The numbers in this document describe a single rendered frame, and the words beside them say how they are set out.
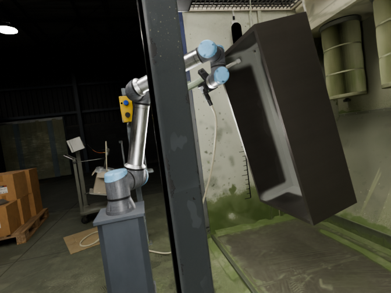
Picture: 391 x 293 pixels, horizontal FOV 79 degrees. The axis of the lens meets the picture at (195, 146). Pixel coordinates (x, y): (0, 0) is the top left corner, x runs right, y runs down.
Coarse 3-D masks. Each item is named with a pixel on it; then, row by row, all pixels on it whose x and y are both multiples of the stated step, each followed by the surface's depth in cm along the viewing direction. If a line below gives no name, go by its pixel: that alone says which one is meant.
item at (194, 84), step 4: (236, 60) 176; (232, 64) 175; (196, 80) 166; (200, 80) 167; (188, 84) 165; (192, 84) 165; (196, 84) 166; (188, 88) 165; (192, 88) 166; (204, 92) 169; (204, 96) 170; (208, 96) 170; (208, 100) 170; (208, 104) 172; (212, 104) 171
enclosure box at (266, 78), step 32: (256, 32) 128; (288, 32) 132; (256, 64) 194; (288, 64) 133; (256, 96) 194; (288, 96) 133; (320, 96) 139; (256, 128) 195; (288, 128) 133; (320, 128) 139; (256, 160) 195; (288, 160) 200; (320, 160) 140; (288, 192) 195; (320, 192) 140; (352, 192) 147
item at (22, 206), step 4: (24, 196) 348; (20, 200) 329; (24, 200) 346; (28, 200) 361; (20, 204) 328; (24, 204) 343; (28, 204) 358; (20, 208) 328; (24, 208) 341; (28, 208) 356; (20, 212) 328; (24, 212) 338; (28, 212) 353; (20, 216) 328; (24, 216) 336; (28, 216) 350; (24, 220) 333
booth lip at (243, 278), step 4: (212, 236) 238; (216, 240) 228; (216, 244) 223; (220, 244) 219; (220, 248) 213; (224, 252) 203; (228, 256) 196; (228, 260) 193; (232, 260) 189; (232, 264) 185; (236, 268) 178; (236, 272) 177; (240, 272) 172; (240, 276) 169; (244, 276) 167; (244, 280) 163; (248, 284) 158; (248, 288) 157; (252, 288) 153; (252, 292) 152; (256, 292) 149
